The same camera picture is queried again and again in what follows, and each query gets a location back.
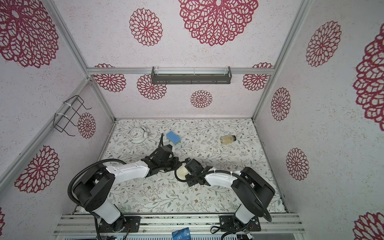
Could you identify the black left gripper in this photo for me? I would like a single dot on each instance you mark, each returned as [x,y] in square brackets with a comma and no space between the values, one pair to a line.
[175,160]

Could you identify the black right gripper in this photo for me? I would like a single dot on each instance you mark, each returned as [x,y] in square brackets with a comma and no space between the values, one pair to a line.
[191,182]

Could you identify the cream square paper sheet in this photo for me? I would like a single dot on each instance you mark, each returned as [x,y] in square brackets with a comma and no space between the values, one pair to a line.
[182,172]

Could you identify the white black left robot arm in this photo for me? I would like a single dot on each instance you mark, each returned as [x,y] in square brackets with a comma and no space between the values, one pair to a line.
[90,188]

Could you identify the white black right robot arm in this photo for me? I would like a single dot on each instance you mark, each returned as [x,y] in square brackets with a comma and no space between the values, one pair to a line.
[251,189]

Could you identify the blue yellow sponge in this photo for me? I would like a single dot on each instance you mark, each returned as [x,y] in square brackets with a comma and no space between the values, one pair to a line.
[173,138]

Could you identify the white alarm clock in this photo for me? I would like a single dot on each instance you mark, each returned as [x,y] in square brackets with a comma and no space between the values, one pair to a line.
[139,135]

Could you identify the glass jar with black lid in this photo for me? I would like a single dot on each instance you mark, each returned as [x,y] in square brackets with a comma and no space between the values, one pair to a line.
[225,140]

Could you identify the blue card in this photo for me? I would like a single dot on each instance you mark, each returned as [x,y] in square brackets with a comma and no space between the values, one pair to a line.
[183,234]

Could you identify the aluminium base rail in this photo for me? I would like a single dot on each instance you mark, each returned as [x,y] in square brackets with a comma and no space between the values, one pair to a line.
[163,225]

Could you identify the black wire wall basket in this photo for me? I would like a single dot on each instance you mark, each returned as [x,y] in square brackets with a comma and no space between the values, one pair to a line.
[74,104]

